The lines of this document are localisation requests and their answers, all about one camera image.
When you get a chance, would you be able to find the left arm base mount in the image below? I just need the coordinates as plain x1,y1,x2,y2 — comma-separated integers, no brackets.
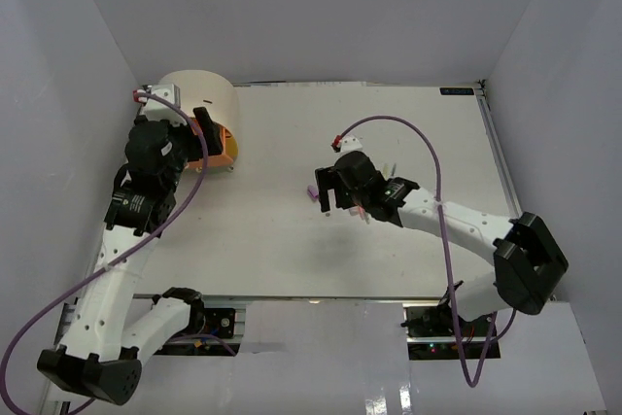
156,307,240,357

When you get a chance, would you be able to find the thin orange highlighter pen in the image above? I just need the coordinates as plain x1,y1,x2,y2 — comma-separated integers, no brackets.
359,208,370,225

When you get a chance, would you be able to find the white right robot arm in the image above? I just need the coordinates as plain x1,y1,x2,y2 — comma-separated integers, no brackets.
315,151,569,336

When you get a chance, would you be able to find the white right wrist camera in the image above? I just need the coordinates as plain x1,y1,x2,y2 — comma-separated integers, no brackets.
331,135,363,155

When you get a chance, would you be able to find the purple highlighter cap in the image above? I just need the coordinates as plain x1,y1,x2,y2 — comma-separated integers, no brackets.
306,185,319,201

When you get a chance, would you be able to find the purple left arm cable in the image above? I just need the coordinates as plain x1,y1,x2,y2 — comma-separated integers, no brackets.
0,88,211,411

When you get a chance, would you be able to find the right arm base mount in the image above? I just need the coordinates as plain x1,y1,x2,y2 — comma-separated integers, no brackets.
400,306,492,362

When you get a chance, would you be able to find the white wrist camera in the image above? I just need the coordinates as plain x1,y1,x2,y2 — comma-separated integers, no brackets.
133,84,186,126
331,135,363,155

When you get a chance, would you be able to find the cream round drawer cabinet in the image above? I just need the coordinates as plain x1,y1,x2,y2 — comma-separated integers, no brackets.
155,69,242,174

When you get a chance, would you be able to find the orange top drawer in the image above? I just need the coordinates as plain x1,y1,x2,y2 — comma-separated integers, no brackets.
187,118,235,172

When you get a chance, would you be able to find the dark table corner label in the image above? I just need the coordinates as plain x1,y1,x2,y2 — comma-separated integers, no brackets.
439,86,474,96

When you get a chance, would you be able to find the yellow drawer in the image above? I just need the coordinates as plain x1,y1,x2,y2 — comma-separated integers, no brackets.
225,134,239,162

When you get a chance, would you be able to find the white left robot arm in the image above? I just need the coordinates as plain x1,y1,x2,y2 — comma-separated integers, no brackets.
37,107,223,405

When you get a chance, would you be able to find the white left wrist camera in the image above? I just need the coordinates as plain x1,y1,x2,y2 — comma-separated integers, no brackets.
133,84,186,126

